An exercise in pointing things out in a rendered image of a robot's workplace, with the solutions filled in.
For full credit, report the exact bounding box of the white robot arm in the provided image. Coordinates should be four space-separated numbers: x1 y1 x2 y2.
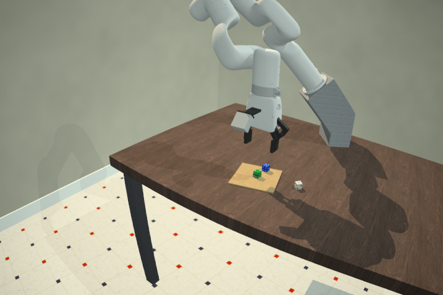
190 0 327 133

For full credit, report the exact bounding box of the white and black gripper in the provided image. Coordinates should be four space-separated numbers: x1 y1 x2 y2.
244 93 289 153

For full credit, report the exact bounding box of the green die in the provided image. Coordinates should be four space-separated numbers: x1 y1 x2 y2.
253 169 261 178

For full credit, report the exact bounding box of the white die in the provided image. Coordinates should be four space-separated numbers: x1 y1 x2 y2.
294 181 303 190

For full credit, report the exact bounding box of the tan mat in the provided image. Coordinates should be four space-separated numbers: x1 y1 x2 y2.
228 163 282 194

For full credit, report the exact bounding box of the blue die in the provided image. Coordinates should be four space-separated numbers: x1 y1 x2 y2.
262 163 270 172

